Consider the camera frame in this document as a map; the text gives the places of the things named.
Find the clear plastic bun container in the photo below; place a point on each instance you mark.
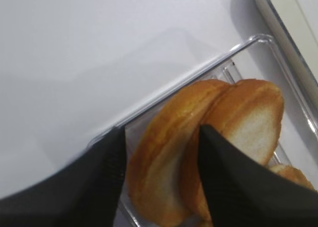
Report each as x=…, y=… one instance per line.
x=259, y=57

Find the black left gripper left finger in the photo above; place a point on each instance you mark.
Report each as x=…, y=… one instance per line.
x=83, y=194

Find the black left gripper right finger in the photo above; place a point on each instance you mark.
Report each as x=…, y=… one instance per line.
x=242, y=193

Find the white metal baking tray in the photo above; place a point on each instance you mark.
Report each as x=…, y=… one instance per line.
x=294, y=23

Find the bun half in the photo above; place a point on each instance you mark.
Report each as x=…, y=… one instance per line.
x=249, y=115
x=153, y=169
x=292, y=174

